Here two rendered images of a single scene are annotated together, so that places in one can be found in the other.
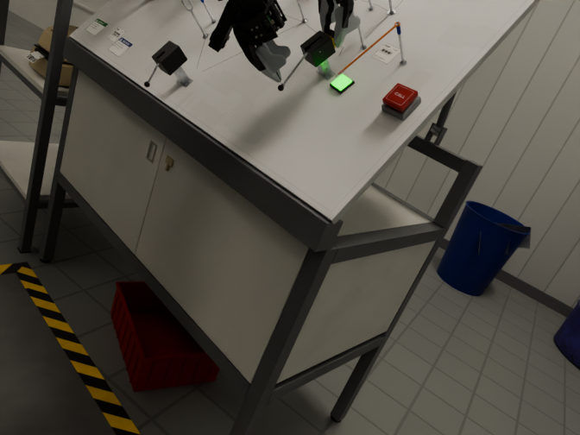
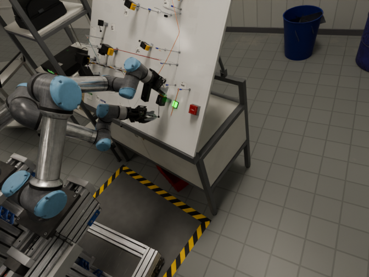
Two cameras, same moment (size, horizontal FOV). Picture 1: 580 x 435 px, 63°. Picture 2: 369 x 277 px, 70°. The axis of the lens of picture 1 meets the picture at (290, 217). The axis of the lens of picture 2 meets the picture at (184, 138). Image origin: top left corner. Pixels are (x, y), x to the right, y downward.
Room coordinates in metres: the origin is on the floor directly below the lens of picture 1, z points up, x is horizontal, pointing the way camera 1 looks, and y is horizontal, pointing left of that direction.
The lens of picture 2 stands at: (-0.15, -0.33, 2.12)
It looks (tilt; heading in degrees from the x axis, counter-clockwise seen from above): 47 degrees down; 16
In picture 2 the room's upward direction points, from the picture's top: 18 degrees counter-clockwise
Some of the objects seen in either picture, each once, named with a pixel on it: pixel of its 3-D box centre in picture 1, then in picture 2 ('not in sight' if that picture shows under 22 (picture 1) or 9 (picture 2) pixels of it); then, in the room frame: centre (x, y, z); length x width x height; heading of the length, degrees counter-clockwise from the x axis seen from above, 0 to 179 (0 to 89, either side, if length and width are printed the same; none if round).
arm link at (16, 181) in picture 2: not in sight; (23, 189); (0.39, 0.54, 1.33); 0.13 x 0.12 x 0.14; 64
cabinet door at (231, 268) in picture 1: (208, 249); (170, 159); (1.03, 0.16, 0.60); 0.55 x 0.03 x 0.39; 54
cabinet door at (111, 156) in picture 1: (108, 154); (123, 133); (1.36, 0.60, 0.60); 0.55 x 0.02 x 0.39; 54
